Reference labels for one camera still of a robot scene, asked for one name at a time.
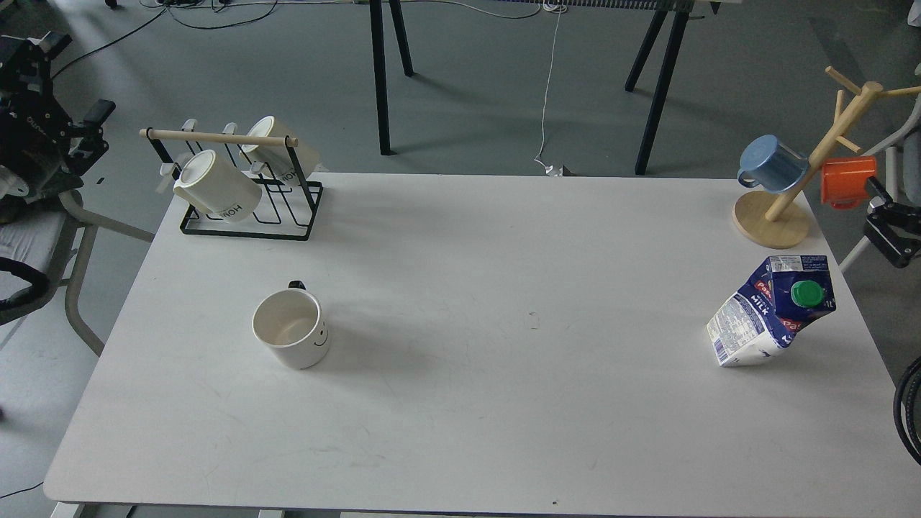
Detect white smiley face mug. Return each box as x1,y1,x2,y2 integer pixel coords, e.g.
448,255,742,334
251,280,330,370

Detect blue white milk carton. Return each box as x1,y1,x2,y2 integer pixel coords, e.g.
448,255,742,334
705,255,838,367

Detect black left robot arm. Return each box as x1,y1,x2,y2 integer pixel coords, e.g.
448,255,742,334
1,32,116,224

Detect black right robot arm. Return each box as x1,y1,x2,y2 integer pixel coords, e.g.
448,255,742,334
863,176,920,268

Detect white mug rear on rack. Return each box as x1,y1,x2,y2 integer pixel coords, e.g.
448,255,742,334
239,115,322,188

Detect white mug on rack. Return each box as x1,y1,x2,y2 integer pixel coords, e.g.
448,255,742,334
239,115,322,188
172,150,262,222

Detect black trestle table legs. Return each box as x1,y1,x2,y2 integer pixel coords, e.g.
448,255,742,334
369,1,724,175

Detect white mug front on rack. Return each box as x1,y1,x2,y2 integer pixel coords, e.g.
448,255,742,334
172,150,262,222

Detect wooden mug tree stand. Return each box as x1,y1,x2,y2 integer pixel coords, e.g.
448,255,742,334
732,66,919,250

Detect blue mug on tree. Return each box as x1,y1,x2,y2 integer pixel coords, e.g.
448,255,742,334
737,135,809,194

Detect orange mug on tree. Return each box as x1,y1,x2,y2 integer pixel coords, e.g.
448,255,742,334
820,156,878,210

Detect grey office chair left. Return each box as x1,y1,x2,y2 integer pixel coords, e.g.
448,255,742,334
1,189,155,356

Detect white hanging cable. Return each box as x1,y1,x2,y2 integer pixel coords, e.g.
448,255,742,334
534,0,569,175

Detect black wire mug rack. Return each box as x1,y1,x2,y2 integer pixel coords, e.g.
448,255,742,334
140,115,325,242

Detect white chair frame right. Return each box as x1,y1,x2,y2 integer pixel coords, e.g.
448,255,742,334
839,97,920,272

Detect black cable loop right edge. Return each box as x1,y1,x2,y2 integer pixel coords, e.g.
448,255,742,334
892,356,920,465

